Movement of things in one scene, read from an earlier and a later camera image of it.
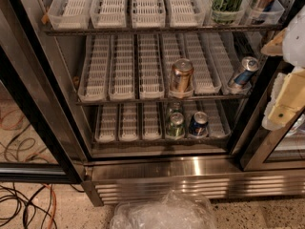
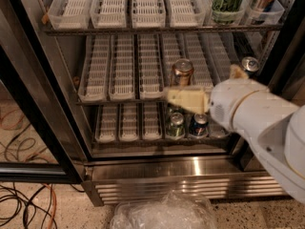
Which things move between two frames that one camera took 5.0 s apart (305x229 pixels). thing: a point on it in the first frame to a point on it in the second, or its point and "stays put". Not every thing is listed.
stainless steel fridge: [143, 90] stays put
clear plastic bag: [172, 210] stays put
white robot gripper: [295, 43] to [229, 103]
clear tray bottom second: [129, 122] stays put
